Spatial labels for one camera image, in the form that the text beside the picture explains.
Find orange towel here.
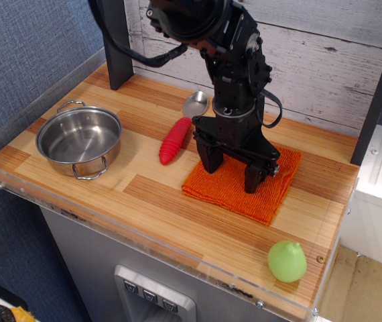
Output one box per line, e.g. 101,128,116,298
182,147,302,225

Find white side appliance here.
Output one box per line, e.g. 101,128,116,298
340,125,382,263

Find red handled metal spoon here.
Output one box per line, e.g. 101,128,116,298
159,91,208,165

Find green toy pear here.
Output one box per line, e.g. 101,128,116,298
267,241,308,282

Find black braided cable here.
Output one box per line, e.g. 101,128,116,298
86,0,188,68

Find clear acrylic counter guard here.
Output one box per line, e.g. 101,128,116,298
0,50,358,321

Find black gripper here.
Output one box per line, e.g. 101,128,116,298
192,111,280,194

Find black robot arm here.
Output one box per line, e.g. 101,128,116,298
147,1,281,193

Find stainless steel pot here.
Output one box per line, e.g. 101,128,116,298
36,101,123,180

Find grey cabinet front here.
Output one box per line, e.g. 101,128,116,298
42,208,282,321

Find yellow object bottom left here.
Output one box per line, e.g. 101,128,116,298
10,307,38,322

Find silver button control panel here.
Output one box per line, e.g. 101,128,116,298
114,264,197,321

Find dark grey left post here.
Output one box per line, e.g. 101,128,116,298
97,0,134,91

